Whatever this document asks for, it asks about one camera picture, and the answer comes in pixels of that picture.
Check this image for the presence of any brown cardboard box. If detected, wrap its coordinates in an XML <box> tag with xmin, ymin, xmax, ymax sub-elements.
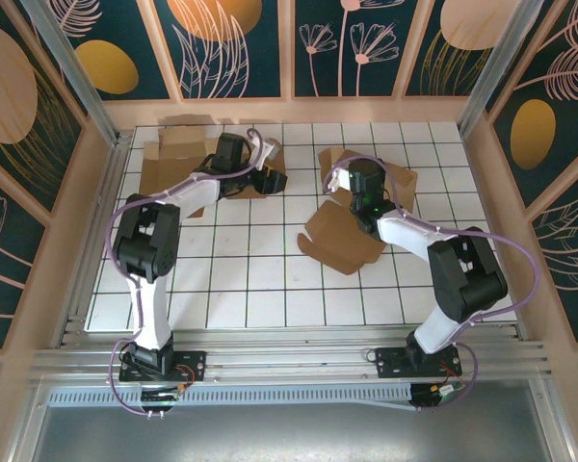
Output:
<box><xmin>296</xmin><ymin>146</ymin><xmax>419</xmax><ymax>276</ymax></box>
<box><xmin>139</xmin><ymin>125</ymin><xmax>289</xmax><ymax>220</ymax></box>

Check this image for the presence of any grey metal sheet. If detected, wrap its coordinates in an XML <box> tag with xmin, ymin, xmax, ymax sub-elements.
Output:
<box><xmin>7</xmin><ymin>377</ymin><xmax>577</xmax><ymax>462</ymax></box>

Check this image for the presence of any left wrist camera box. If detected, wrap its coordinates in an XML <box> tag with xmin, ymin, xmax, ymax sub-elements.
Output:
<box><xmin>255</xmin><ymin>136</ymin><xmax>283</xmax><ymax>161</ymax></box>

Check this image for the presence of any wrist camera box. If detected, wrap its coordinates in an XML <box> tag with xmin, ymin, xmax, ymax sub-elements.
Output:
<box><xmin>324</xmin><ymin>167</ymin><xmax>352</xmax><ymax>194</ymax></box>
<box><xmin>255</xmin><ymin>136</ymin><xmax>283</xmax><ymax>161</ymax></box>

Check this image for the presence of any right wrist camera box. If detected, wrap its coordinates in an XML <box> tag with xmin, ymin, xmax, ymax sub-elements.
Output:
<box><xmin>324</xmin><ymin>167</ymin><xmax>352</xmax><ymax>194</ymax></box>

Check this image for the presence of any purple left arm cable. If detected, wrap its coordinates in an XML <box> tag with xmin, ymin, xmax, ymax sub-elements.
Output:
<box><xmin>103</xmin><ymin>127</ymin><xmax>267</xmax><ymax>418</ymax></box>

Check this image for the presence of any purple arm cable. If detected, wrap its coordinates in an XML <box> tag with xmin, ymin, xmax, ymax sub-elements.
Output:
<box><xmin>328</xmin><ymin>156</ymin><xmax>540</xmax><ymax>415</ymax></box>
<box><xmin>103</xmin><ymin>127</ymin><xmax>267</xmax><ymax>418</ymax></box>

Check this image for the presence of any aluminium side rail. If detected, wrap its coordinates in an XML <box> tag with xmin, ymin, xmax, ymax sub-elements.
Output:
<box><xmin>52</xmin><ymin>132</ymin><xmax>136</xmax><ymax>348</ymax></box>

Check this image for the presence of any aluminium frame post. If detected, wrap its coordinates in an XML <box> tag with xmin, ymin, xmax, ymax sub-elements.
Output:
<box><xmin>18</xmin><ymin>0</ymin><xmax>122</xmax><ymax>145</ymax></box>
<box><xmin>456</xmin><ymin>0</ymin><xmax>534</xmax><ymax>139</ymax></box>

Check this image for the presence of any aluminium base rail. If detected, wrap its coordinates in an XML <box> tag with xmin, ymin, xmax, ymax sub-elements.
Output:
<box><xmin>26</xmin><ymin>322</ymin><xmax>555</xmax><ymax>386</ymax></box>

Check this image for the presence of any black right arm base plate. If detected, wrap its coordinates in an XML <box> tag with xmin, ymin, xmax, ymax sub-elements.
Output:
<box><xmin>374</xmin><ymin>346</ymin><xmax>463</xmax><ymax>381</ymax></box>

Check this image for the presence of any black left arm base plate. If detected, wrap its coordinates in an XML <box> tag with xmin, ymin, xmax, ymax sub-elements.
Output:
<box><xmin>118</xmin><ymin>349</ymin><xmax>208</xmax><ymax>384</ymax></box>

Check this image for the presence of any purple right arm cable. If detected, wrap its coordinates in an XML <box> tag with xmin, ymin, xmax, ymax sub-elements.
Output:
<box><xmin>328</xmin><ymin>156</ymin><xmax>540</xmax><ymax>415</ymax></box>

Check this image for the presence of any grey slotted cable duct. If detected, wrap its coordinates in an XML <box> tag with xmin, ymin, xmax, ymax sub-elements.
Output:
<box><xmin>45</xmin><ymin>382</ymin><xmax>415</xmax><ymax>410</ymax></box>

